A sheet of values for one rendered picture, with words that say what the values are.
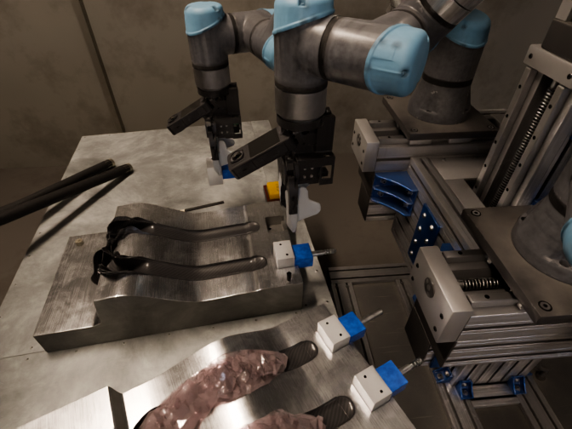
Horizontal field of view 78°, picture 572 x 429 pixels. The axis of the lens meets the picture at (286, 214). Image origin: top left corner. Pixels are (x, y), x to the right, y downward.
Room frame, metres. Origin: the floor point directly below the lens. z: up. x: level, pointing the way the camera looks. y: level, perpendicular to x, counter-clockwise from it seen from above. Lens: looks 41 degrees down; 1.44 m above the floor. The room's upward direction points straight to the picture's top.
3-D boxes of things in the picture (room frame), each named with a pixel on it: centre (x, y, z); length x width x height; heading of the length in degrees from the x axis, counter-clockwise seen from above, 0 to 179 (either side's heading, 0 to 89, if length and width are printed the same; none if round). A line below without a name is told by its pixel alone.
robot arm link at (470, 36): (0.88, -0.39, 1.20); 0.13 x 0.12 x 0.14; 25
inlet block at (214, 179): (0.77, 0.14, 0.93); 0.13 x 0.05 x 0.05; 101
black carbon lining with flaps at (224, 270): (0.50, 0.22, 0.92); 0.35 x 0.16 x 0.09; 101
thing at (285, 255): (0.50, -0.04, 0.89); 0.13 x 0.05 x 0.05; 101
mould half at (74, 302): (0.51, 0.24, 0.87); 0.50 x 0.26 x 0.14; 101
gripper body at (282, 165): (0.50, -0.03, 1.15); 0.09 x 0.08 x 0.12; 101
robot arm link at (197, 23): (0.76, 0.15, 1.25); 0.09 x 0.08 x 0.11; 115
